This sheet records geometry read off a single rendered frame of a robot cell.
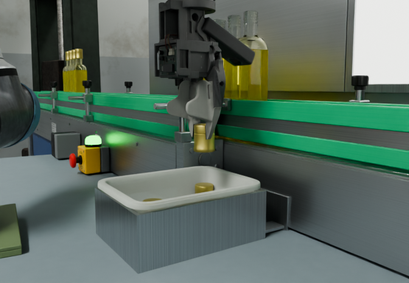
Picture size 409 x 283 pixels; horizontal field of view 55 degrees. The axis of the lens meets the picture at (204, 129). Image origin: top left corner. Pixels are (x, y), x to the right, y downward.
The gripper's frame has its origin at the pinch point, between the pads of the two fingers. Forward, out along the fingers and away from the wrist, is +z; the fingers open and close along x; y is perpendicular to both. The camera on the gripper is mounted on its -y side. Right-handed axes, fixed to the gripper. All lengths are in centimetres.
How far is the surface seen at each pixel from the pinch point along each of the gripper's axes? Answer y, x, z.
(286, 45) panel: -30.1, -10.4, -16.2
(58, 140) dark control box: 3, -79, 10
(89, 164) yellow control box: 2, -51, 14
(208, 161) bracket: -7.8, -9.8, 7.7
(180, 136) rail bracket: -1.8, -10.4, 2.3
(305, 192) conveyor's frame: -11.3, 11.9, 9.8
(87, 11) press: -67, -246, -63
